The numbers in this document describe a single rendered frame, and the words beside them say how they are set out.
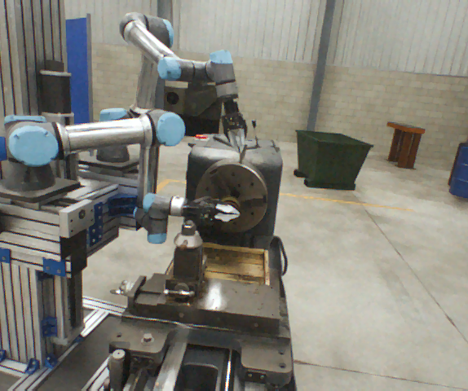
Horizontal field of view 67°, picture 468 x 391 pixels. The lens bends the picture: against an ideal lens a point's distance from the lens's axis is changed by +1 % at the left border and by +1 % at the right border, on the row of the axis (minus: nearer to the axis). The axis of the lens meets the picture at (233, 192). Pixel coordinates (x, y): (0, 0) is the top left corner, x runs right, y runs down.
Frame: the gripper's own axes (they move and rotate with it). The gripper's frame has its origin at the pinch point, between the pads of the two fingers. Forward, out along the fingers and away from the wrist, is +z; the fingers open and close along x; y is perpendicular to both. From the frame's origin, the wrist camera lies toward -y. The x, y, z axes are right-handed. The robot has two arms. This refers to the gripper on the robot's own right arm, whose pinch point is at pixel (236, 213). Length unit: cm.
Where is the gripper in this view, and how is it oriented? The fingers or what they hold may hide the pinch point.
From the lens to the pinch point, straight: 136.0
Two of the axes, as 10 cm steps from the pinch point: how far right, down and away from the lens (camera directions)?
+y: -0.7, 2.6, -9.6
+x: 1.3, -9.5, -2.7
